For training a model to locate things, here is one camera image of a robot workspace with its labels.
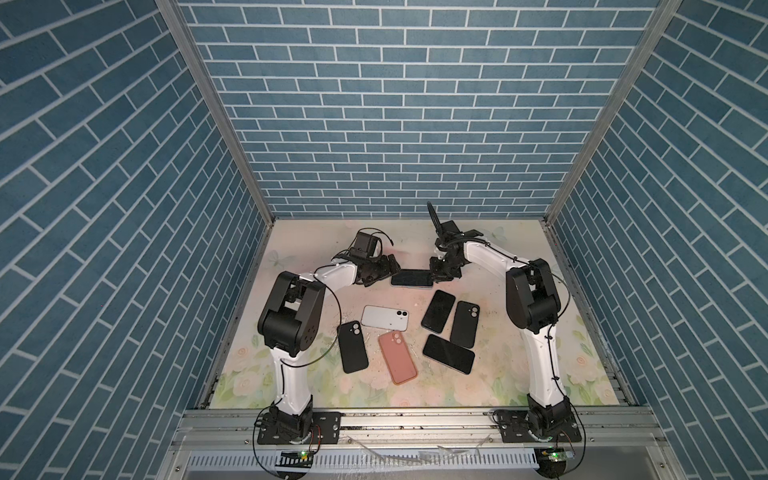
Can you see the black phone centre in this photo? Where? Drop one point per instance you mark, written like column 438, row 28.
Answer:
column 438, row 311

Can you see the white phone case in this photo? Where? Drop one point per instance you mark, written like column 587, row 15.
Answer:
column 385, row 318

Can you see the black phone front right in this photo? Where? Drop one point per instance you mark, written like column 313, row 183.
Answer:
column 449, row 354

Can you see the aluminium front rail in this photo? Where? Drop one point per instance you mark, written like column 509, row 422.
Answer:
column 602, row 426

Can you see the black phone case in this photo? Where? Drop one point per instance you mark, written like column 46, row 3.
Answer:
column 465, row 324
column 352, row 347

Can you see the pink phone case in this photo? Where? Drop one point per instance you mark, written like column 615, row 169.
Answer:
column 397, row 357

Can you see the black phone case right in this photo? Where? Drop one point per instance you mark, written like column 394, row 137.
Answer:
column 465, row 324

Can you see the white vented cable duct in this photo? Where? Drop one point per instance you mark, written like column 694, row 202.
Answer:
column 364, row 461

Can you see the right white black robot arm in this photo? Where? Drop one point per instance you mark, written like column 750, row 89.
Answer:
column 533, row 305

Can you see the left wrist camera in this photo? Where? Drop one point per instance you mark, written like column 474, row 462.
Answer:
column 365, row 246

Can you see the black phone screen up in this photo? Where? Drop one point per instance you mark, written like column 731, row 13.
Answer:
column 412, row 278

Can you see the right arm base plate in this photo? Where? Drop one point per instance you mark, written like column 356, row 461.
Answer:
column 543, row 426

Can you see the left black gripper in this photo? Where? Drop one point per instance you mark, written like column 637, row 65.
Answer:
column 384, row 269

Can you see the black phone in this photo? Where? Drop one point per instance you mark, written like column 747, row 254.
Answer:
column 449, row 354
column 438, row 311

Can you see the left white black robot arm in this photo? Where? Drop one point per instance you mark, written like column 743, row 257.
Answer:
column 289, row 324

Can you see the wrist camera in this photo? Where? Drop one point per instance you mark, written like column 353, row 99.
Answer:
column 365, row 246
column 450, row 231

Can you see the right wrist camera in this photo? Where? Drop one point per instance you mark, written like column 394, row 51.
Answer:
column 450, row 231

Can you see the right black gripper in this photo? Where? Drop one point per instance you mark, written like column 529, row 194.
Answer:
column 436, row 275

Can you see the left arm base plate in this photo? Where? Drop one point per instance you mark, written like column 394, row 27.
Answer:
column 279, row 428

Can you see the black phone case left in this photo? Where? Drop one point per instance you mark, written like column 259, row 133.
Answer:
column 352, row 347

